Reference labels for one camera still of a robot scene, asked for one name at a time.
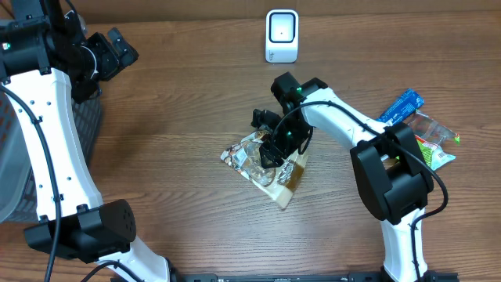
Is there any beige cookie bag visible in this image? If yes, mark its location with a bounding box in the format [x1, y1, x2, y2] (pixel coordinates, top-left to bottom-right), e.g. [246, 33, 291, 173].
[220, 130, 309, 209]

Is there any blue Oreo packet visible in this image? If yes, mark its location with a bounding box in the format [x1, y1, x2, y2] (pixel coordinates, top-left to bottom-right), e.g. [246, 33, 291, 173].
[377, 89, 424, 125]

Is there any green snack bag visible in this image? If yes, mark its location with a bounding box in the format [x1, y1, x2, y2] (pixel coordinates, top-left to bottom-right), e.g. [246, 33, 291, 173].
[407, 110, 460, 171]

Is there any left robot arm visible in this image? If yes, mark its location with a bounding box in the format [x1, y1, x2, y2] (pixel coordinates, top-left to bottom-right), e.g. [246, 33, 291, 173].
[1, 0, 173, 281]

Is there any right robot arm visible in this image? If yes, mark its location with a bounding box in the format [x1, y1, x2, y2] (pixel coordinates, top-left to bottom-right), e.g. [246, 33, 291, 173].
[251, 72, 434, 281]

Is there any white barcode scanner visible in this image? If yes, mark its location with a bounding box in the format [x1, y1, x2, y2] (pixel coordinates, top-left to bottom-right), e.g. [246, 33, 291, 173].
[265, 9, 299, 63]

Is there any grey plastic shopping basket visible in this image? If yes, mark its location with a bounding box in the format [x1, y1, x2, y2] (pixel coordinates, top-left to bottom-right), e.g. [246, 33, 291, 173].
[0, 19, 103, 224]

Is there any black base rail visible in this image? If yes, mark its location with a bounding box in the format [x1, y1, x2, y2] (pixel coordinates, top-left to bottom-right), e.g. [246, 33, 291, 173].
[110, 269, 460, 282]

